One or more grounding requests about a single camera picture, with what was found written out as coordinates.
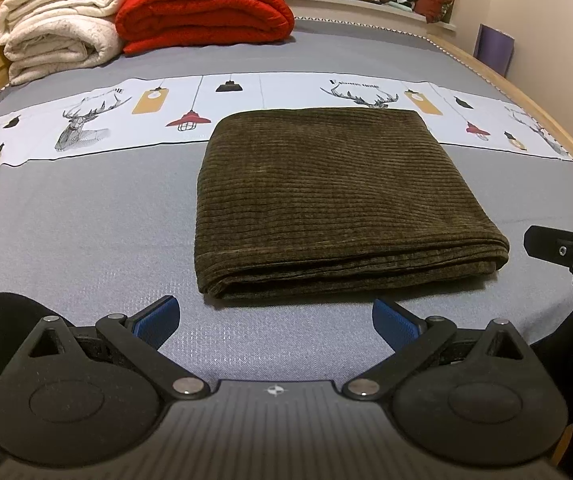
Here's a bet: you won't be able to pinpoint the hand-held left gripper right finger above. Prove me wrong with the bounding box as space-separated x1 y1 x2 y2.
341 297 526 402

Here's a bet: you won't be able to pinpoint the purple board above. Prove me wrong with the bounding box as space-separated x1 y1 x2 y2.
473 23 516 79

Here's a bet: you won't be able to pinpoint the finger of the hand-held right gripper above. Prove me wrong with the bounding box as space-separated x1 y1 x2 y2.
523 225 573 289

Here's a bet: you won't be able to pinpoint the red folded quilt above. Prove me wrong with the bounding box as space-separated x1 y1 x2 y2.
115 0 296 56

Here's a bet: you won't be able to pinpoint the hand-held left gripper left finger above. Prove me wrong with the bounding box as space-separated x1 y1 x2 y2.
26 295 212 402

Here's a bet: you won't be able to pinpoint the grey printed bed sheet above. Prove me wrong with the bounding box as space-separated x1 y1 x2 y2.
0 17 573 386

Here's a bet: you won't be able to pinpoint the white folded blanket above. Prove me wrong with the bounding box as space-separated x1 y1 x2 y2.
0 0 134 86

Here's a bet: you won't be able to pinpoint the olive corduroy pants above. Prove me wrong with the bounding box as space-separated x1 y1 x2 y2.
194 107 511 309

